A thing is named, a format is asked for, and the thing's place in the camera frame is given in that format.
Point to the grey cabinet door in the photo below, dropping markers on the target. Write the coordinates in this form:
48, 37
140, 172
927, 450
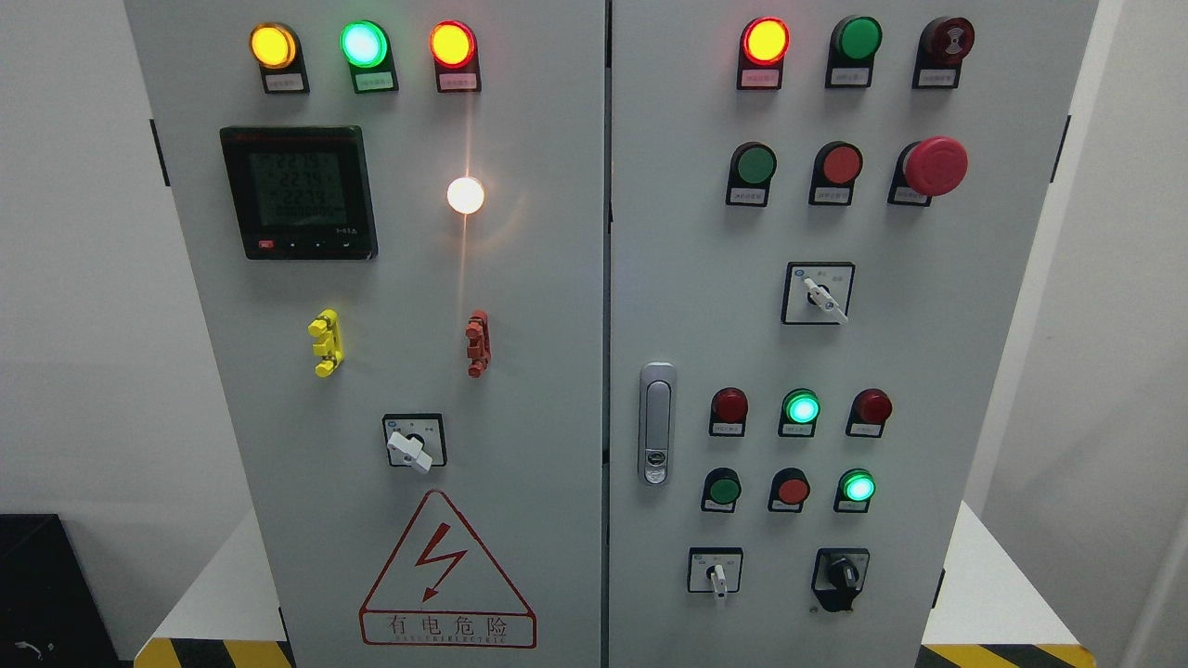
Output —
700, 284
525, 439

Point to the grey left cabinet door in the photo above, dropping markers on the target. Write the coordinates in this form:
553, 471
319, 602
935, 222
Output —
525, 439

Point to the green lit indicator middle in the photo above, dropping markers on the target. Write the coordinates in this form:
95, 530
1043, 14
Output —
800, 410

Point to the green push button upper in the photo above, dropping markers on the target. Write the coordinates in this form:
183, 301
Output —
752, 166

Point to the white selector switch lower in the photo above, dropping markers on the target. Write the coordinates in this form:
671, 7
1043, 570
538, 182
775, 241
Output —
715, 571

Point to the red terminal connector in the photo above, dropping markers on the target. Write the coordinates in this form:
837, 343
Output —
478, 349

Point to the red electric hazard sign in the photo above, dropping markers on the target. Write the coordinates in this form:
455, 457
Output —
442, 587

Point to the white selector switch left door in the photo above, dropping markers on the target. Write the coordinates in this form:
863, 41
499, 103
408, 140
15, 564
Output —
415, 440

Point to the black box lower left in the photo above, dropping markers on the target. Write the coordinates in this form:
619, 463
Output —
48, 615

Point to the white selector switch upper right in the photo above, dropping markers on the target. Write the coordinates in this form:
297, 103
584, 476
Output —
817, 293

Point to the grey right cabinet door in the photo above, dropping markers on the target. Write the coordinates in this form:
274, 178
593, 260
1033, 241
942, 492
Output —
700, 284

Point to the dark red indicator right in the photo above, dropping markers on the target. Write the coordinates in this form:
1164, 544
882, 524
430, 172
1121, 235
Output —
869, 413

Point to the yellow terminal connector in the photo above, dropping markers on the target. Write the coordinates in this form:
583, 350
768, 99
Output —
327, 346

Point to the white platform with hazard stripes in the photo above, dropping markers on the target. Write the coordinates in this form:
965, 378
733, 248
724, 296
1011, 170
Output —
987, 614

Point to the green lit indicator lower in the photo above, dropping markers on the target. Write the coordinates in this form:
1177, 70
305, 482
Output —
854, 491

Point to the red lit indicator right door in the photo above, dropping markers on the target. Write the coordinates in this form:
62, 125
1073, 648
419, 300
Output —
763, 45

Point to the green unlit indicator top right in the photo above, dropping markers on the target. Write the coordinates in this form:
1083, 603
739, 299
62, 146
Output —
854, 43

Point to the red indicator light top left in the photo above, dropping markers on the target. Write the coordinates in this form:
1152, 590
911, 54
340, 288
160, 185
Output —
454, 48

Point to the red push button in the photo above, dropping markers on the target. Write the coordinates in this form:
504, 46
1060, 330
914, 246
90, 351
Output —
789, 491
835, 172

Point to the black digital power meter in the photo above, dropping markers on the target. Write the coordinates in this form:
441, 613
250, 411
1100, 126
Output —
301, 193

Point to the green push button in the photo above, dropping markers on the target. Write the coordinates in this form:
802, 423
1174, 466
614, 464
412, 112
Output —
752, 166
721, 490

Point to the red emergency stop button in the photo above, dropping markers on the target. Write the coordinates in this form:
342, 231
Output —
926, 169

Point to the dark red buzzer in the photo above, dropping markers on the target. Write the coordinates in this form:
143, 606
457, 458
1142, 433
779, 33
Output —
944, 43

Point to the black rotary knob switch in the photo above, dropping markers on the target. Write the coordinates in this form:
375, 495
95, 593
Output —
839, 576

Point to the green indicator light top left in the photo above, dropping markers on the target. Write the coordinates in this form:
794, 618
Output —
367, 51

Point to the dark red indicator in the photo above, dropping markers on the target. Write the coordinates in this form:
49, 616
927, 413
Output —
869, 413
728, 413

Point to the green push button lower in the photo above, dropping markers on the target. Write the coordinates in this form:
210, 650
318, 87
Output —
721, 490

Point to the white selector switch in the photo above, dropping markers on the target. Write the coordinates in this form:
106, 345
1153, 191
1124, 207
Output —
817, 293
715, 571

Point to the silver door latch handle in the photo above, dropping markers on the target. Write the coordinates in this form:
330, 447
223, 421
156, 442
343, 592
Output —
657, 384

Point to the red push button upper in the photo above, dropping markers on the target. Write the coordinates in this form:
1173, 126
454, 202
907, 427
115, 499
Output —
835, 172

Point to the dark red indicator left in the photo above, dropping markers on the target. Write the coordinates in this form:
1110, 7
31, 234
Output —
728, 413

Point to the white glowing indicator light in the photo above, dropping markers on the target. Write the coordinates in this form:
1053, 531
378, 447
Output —
466, 195

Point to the red push button lower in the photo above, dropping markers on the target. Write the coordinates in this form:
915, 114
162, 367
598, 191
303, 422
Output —
789, 491

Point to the yellow indicator light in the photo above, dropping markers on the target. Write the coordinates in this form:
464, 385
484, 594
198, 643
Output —
278, 52

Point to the green lit indicator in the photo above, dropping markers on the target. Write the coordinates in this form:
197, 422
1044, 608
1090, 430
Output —
854, 491
800, 410

